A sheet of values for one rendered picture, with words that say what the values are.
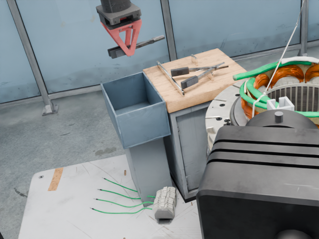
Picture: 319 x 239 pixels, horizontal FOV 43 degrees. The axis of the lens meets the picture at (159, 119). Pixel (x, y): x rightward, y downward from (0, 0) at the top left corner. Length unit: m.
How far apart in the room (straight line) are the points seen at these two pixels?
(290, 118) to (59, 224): 0.92
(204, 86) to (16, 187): 1.87
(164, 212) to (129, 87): 0.31
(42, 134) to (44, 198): 1.86
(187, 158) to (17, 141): 2.19
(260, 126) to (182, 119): 0.72
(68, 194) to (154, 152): 0.31
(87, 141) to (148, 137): 1.89
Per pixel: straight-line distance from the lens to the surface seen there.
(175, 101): 0.84
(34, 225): 1.08
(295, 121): 0.17
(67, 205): 1.10
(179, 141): 0.91
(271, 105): 0.57
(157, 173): 0.96
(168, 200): 0.97
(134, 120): 0.84
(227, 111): 0.73
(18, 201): 2.48
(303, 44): 3.33
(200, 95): 0.85
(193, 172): 0.97
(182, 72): 0.90
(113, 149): 2.60
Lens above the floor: 1.48
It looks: 32 degrees down
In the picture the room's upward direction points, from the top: 11 degrees counter-clockwise
